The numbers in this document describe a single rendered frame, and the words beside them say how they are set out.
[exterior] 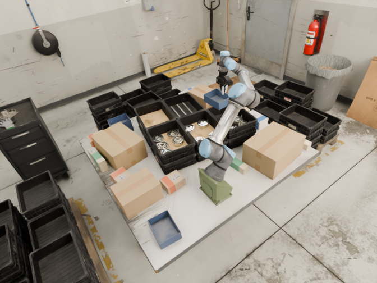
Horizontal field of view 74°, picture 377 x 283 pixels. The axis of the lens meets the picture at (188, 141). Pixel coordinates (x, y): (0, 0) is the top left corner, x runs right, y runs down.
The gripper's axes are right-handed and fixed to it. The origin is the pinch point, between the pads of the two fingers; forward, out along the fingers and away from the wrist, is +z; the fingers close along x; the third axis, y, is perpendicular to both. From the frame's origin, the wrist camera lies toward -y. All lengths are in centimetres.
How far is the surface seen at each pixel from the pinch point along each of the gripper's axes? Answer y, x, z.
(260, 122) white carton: -18.9, -30.3, 31.3
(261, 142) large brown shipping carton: -48, 1, 22
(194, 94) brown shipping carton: 57, -9, 26
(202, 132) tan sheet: -0.7, 22.9, 31.0
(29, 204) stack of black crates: 52, 174, 76
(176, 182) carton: -31, 69, 40
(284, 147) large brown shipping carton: -63, -8, 22
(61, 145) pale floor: 197, 133, 123
